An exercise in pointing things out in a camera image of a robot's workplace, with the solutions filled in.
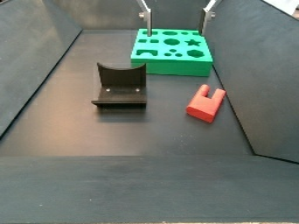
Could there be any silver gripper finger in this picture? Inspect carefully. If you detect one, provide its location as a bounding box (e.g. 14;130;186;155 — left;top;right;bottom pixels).
135;0;152;37
200;0;220;35

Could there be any black curved cradle stand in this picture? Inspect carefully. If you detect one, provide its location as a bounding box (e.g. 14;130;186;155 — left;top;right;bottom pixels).
90;63;146;107

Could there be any green foam shape fixture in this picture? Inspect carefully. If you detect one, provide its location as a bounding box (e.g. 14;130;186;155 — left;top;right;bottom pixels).
130;29;212;77

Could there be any red square-circle block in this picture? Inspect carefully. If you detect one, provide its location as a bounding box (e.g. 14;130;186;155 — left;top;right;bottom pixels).
185;84;225;123

